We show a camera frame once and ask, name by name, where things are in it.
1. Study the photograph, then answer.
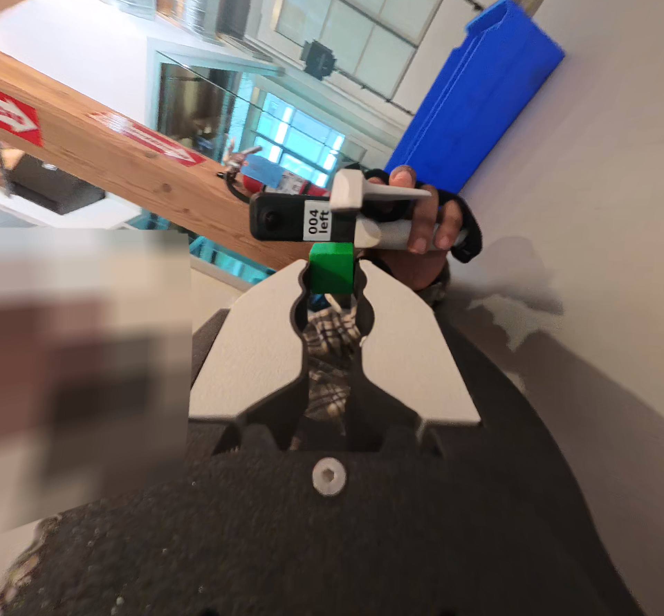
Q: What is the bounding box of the blue plastic bin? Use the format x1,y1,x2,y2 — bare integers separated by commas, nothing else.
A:
384,0,566,196

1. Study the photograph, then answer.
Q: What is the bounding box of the person's left hand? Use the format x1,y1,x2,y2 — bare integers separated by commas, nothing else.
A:
372,165,465,291

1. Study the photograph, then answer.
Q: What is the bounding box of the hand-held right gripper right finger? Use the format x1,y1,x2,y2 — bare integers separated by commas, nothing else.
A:
357,259,483,426

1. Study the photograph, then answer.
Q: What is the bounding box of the black box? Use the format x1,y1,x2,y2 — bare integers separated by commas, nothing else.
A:
5,153,107,216

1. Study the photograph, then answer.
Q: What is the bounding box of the red fire extinguisher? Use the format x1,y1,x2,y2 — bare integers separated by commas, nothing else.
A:
217,141,335,207

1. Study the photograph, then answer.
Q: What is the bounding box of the green cube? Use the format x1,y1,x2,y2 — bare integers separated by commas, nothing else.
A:
308,243,357,295

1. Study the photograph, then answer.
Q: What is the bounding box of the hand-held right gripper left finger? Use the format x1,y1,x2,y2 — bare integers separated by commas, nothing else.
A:
189,259,312,424

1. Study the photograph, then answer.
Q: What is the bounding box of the red sign sticker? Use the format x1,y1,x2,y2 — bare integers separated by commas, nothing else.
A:
87,110,206,167
0,91,42,147

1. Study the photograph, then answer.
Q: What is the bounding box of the blue paper tag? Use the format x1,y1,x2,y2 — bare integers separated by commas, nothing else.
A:
244,153,285,187

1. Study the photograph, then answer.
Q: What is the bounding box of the person's left forearm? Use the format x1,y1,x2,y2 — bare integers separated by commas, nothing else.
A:
303,274,452,438

